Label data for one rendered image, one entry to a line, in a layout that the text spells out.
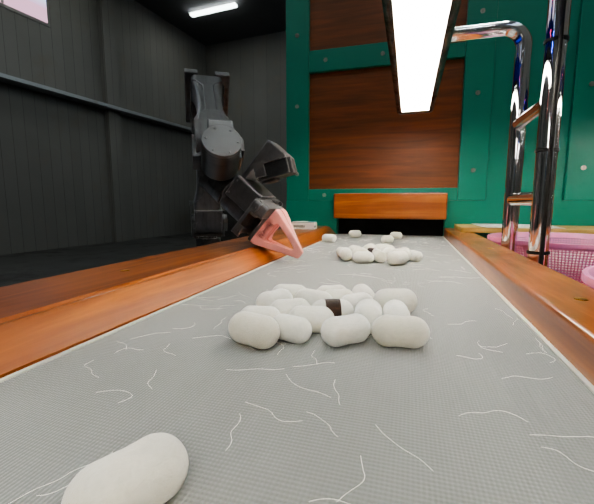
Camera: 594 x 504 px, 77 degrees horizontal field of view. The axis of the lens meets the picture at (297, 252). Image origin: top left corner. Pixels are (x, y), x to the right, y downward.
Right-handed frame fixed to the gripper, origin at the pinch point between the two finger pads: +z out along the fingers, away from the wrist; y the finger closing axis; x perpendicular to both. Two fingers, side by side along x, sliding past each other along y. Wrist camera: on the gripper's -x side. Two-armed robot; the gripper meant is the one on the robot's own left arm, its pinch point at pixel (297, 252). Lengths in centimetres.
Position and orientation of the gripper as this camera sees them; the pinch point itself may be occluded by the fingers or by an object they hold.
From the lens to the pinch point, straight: 59.0
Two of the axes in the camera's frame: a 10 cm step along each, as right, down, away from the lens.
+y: 2.9, -1.3, 9.5
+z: 7.3, 6.7, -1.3
